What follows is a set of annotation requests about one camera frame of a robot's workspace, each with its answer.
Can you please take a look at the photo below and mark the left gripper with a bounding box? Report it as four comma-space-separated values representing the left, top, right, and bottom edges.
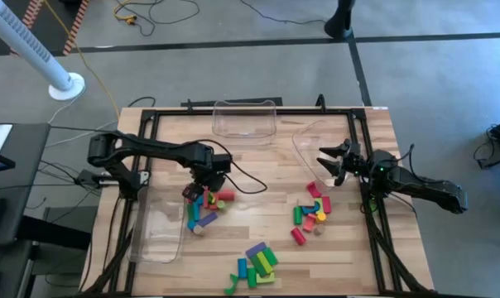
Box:
182, 165, 228, 204

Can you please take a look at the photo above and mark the black floor cable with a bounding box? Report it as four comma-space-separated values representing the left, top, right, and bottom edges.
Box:
115, 0, 201, 37
239, 0, 329, 25

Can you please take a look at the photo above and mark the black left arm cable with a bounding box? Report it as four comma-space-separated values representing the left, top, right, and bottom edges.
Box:
198, 138, 270, 195

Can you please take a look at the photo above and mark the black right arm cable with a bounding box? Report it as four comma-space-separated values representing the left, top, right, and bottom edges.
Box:
361, 142, 417, 216

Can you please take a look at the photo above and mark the black aluminium table frame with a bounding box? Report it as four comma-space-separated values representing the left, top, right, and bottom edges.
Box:
78, 94, 435, 298

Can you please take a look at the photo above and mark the white fan cable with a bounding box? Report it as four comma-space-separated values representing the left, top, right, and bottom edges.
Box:
46, 84, 118, 125

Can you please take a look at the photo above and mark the black mat orange striped edge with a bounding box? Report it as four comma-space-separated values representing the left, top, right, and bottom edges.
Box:
0, 0, 90, 57

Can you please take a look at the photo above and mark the blue arch block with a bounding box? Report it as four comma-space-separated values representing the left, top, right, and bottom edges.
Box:
298, 201, 321, 216

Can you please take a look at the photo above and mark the yellow cable coil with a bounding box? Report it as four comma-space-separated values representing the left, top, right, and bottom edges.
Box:
112, 2, 138, 26

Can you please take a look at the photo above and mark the purple rectangular block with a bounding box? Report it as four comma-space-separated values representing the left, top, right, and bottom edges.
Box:
195, 211, 219, 228
245, 241, 269, 259

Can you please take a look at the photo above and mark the black floor stand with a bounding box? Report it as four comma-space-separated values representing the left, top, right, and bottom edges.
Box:
324, 0, 357, 41

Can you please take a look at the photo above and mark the clear plastic bin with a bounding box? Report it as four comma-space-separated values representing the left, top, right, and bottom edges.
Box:
127, 185, 188, 264
291, 119, 358, 188
211, 99, 277, 140

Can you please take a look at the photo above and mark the light green rectangular block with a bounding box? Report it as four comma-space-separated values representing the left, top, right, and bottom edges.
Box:
255, 251, 274, 275

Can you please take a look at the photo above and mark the white tower fan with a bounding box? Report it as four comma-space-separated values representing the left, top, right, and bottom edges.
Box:
0, 0, 87, 102

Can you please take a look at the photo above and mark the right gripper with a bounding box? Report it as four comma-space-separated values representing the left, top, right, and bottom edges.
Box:
315, 139, 373, 186

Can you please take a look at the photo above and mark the black cable loop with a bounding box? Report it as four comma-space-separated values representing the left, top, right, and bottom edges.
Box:
127, 95, 157, 109

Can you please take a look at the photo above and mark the black side desk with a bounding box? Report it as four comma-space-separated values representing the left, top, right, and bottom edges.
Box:
0, 123, 51, 249

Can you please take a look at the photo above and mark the yellow hanging cable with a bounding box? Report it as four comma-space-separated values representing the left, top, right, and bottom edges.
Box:
42, 0, 122, 121

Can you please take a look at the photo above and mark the black flat bar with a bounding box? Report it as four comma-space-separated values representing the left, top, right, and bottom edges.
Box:
180, 97, 284, 108

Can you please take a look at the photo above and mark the red cylinder block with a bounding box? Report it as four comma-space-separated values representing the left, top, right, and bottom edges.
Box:
290, 227, 308, 247
214, 189, 237, 204

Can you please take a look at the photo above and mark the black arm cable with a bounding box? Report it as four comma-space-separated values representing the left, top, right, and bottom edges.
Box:
198, 138, 270, 195
361, 142, 417, 216

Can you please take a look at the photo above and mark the dark grey box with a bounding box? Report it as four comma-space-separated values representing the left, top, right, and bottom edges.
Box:
42, 205, 99, 249

